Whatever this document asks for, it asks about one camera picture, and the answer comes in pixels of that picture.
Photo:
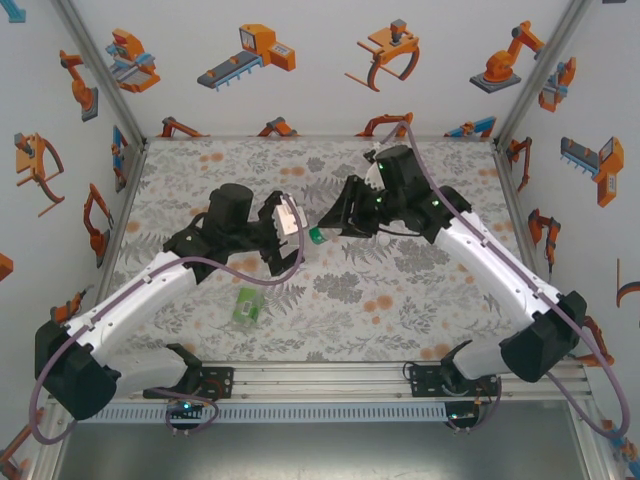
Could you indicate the green plastic packet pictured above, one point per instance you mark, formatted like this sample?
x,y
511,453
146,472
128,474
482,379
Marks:
x,y
246,310

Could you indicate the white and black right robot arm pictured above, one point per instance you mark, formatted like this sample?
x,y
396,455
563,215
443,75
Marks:
x,y
500,270

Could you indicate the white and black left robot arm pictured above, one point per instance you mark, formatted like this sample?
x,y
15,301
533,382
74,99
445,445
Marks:
x,y
140,295

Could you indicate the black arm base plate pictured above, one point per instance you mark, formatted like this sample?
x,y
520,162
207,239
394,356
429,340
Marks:
x,y
425,382
220,382

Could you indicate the small controller board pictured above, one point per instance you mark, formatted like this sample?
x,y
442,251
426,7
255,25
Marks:
x,y
185,407
462,416

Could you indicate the long slotted aluminium rail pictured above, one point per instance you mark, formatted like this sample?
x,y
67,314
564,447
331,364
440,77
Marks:
x,y
320,385

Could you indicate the aluminium side rail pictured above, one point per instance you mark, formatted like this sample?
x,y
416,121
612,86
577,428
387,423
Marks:
x,y
517,215
121,225

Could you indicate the thin aluminium edge rail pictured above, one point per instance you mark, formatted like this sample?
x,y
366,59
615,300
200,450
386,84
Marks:
x,y
320,136

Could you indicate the clear bottle dark green label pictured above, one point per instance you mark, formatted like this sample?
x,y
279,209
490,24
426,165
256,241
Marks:
x,y
316,235

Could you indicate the aluminium frame post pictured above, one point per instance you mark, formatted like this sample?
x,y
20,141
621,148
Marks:
x,y
102,75
540,75

